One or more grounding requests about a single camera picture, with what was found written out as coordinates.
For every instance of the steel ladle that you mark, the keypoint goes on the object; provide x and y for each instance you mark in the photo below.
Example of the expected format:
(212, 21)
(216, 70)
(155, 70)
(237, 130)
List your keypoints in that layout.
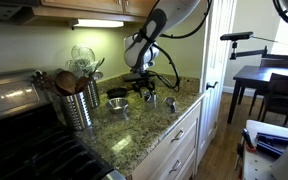
(97, 75)

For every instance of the dark slotted spatula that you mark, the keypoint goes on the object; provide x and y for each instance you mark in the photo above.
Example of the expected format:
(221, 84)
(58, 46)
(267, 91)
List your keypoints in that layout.
(42, 80)

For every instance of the wide shallow steel bowl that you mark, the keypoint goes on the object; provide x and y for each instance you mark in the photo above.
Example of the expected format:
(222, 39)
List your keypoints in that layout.
(117, 104)

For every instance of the white panel door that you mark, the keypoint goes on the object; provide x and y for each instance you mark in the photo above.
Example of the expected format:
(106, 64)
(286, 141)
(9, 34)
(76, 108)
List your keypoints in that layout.
(217, 116)

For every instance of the small steel utensil holder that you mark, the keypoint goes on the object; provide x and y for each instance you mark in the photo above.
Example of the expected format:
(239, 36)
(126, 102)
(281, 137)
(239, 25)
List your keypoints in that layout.
(94, 95)

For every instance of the small wooden spoon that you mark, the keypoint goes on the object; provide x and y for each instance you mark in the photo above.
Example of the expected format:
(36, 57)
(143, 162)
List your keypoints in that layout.
(82, 84)

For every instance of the dark wooden chair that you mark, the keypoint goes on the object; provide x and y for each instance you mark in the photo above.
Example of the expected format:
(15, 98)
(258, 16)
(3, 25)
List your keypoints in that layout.
(284, 86)
(279, 63)

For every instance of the small steel measuring cup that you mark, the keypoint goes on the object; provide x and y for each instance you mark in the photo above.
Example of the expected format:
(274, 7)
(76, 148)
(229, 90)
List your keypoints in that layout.
(170, 101)

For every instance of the black cast iron pan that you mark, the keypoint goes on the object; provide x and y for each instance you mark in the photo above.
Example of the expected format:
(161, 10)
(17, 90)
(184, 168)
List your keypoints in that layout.
(117, 92)

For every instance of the black stereo camera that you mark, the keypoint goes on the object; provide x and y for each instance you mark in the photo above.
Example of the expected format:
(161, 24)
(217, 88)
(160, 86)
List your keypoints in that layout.
(236, 36)

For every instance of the under-cabinet light strip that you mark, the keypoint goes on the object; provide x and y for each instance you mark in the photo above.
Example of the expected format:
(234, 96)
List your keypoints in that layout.
(99, 23)

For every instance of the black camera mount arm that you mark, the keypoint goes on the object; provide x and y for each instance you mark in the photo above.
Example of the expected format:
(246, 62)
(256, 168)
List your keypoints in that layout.
(233, 48)

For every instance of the large wooden spoon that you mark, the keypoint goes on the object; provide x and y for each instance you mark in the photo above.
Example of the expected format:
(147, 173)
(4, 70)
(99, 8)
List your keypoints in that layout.
(65, 81)

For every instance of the bright window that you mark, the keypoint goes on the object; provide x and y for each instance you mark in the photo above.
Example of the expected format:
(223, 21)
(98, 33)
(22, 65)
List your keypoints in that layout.
(285, 43)

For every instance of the wooden upper cabinet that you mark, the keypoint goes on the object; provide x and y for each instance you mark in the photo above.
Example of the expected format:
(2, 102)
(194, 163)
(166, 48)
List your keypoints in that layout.
(84, 5)

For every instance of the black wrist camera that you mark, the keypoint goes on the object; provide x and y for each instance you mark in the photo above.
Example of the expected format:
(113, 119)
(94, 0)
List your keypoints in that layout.
(135, 77)

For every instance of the white robot platform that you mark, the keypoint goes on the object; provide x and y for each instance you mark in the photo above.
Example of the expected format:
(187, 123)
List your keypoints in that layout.
(260, 166)

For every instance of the black bar clamp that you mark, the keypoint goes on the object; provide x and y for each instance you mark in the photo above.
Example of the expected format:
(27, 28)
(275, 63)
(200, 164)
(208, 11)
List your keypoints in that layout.
(247, 138)

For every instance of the stainless steel gas stove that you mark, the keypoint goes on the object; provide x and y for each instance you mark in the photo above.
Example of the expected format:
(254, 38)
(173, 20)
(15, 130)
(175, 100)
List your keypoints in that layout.
(24, 150)

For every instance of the large steel utensil holder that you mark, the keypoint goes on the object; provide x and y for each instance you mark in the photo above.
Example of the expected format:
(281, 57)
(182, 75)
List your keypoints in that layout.
(77, 111)

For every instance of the dark wooden dining table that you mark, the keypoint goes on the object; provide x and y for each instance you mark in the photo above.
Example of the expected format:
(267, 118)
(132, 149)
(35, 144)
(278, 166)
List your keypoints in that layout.
(254, 73)

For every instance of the white drawer cabinet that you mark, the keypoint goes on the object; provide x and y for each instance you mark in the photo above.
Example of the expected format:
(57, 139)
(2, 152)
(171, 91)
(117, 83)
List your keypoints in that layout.
(157, 156)

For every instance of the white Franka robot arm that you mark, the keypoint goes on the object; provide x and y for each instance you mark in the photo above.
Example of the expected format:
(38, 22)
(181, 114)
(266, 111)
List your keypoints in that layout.
(180, 10)

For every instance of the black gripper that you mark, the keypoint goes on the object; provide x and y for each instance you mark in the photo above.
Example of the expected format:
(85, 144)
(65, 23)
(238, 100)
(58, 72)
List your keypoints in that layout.
(145, 84)

